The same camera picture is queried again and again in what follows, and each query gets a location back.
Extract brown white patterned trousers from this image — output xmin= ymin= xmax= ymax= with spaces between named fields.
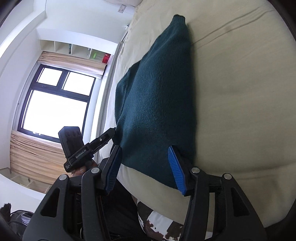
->
xmin=137 ymin=201 xmax=183 ymax=240

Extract lower beige curtain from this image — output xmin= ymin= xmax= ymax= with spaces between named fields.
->
xmin=10 ymin=131 xmax=66 ymax=184

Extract bed with beige sheet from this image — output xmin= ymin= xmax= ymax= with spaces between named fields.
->
xmin=104 ymin=1 xmax=295 ymax=227

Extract wall socket panel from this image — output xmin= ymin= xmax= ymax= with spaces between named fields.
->
xmin=118 ymin=4 xmax=126 ymax=14

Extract black framed window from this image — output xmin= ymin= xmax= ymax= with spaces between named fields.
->
xmin=17 ymin=64 xmax=96 ymax=142

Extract white wall shelf unit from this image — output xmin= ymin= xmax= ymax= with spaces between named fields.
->
xmin=39 ymin=40 xmax=105 ymax=63

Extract black bag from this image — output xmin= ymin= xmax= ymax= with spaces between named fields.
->
xmin=1 ymin=203 xmax=34 ymax=240

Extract dark green knit sweater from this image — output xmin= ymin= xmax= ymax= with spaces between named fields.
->
xmin=113 ymin=15 xmax=197 ymax=188

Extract person's left hand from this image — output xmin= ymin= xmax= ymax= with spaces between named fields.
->
xmin=71 ymin=160 xmax=98 ymax=177

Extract red box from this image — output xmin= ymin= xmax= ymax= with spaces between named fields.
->
xmin=102 ymin=53 xmax=111 ymax=64

